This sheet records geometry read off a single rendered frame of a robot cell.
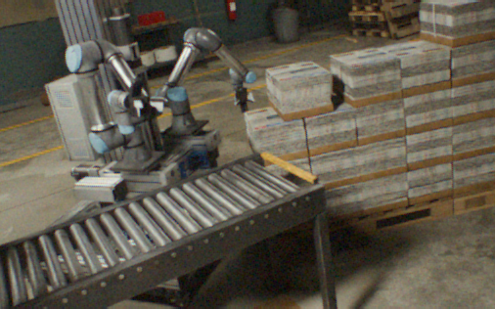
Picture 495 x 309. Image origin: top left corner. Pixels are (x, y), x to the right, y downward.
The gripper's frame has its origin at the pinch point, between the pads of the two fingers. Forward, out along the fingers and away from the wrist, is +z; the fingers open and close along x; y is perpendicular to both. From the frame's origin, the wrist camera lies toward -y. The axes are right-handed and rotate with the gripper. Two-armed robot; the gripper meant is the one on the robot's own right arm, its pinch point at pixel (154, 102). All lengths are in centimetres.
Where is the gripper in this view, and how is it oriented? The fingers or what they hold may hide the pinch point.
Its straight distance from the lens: 204.3
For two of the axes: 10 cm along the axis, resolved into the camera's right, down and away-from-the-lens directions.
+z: 6.5, 1.9, -7.4
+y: 0.7, 9.5, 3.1
